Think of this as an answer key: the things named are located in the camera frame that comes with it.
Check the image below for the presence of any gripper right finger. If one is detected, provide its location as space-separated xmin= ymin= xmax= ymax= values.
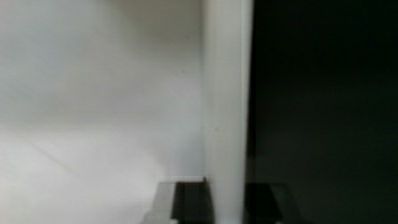
xmin=245 ymin=183 xmax=302 ymax=224

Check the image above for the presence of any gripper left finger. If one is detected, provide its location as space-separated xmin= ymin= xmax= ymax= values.
xmin=144 ymin=182 xmax=208 ymax=224

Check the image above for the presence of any white square tabletop part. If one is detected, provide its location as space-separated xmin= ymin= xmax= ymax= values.
xmin=0 ymin=0 xmax=252 ymax=224

